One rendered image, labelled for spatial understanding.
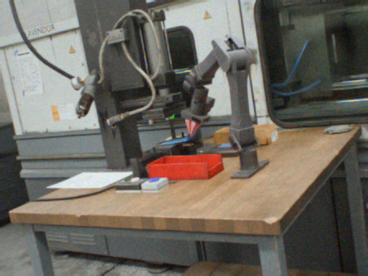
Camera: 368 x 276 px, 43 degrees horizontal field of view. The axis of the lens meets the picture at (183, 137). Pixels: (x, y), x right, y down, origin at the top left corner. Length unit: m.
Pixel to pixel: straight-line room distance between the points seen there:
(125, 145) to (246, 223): 0.96
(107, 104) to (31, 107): 1.55
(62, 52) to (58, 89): 0.25
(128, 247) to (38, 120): 1.11
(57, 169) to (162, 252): 0.97
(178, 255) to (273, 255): 1.76
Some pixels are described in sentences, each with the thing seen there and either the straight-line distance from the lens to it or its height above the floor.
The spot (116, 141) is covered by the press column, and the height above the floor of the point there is 1.02.
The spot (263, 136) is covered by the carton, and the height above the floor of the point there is 0.94.
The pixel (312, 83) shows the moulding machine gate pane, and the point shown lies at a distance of 2.27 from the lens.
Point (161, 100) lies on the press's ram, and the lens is 1.90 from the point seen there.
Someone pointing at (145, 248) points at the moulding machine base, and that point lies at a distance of 3.11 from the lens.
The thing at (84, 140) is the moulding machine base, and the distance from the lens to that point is 3.17.
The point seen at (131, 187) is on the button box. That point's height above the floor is 0.92.
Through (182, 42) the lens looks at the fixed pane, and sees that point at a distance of 2.61.
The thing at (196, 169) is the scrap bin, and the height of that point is 0.94.
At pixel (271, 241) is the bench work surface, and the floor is 0.83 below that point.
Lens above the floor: 1.31
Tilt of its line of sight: 9 degrees down
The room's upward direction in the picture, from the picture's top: 10 degrees counter-clockwise
